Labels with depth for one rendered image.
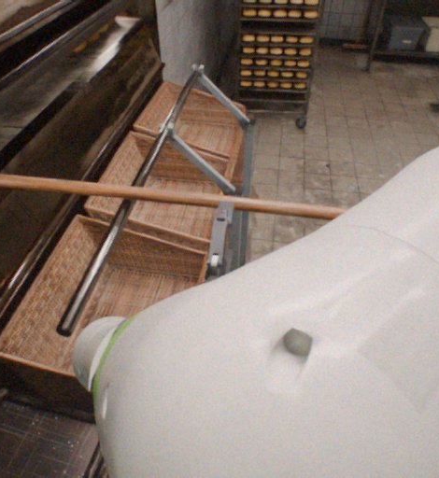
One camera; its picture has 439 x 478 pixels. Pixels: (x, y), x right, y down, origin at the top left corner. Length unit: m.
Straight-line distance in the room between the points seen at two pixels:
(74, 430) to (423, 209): 0.88
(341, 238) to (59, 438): 0.87
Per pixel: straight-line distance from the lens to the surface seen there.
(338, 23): 5.86
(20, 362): 1.15
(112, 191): 0.92
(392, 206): 0.18
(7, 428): 1.03
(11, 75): 0.94
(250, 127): 1.70
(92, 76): 1.61
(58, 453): 0.96
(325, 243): 0.16
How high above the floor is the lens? 1.74
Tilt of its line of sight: 44 degrees down
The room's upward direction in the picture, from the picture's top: straight up
